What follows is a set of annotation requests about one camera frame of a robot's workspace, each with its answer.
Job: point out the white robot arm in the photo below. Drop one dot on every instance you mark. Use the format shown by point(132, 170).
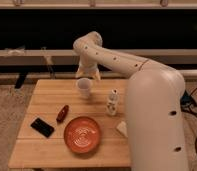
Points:
point(152, 104)

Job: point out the wooden table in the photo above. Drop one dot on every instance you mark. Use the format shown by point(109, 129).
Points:
point(34, 150)

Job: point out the black rectangular phone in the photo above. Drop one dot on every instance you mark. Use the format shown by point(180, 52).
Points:
point(42, 127)

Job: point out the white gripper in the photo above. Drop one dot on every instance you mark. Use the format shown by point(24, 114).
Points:
point(88, 68)

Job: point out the white rectangular block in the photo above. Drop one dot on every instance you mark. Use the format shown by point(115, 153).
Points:
point(121, 127)

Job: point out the dark red oblong object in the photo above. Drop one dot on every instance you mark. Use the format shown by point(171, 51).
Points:
point(62, 114)

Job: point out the orange ceramic bowl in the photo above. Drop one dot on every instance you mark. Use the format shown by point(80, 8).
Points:
point(82, 135)

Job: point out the white ceramic cup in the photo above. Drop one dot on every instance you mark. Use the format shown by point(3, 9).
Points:
point(84, 87)

